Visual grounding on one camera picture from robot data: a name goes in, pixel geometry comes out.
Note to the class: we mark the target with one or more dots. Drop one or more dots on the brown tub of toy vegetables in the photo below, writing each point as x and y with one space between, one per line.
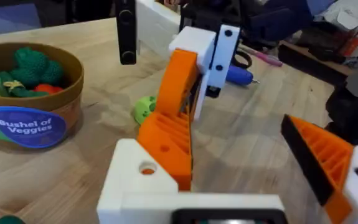
26 102

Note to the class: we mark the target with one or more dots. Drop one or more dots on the white block left gripper left finger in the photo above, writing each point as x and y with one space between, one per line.
125 186

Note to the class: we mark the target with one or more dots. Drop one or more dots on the white orange left gripper right finger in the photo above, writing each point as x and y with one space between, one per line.
331 161

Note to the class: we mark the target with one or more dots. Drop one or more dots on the light green toy vegetable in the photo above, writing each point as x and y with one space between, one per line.
144 109

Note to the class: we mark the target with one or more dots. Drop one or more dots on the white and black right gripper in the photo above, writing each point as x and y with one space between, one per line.
157 21

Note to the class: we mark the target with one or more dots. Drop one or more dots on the orange box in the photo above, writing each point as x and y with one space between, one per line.
351 43

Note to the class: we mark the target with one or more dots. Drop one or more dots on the green disc with holes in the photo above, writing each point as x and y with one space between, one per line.
10 220

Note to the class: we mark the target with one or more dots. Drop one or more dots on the blue electric screwdriver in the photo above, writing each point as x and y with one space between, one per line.
239 75

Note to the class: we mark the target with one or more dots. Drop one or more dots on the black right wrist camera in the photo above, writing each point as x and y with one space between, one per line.
126 31

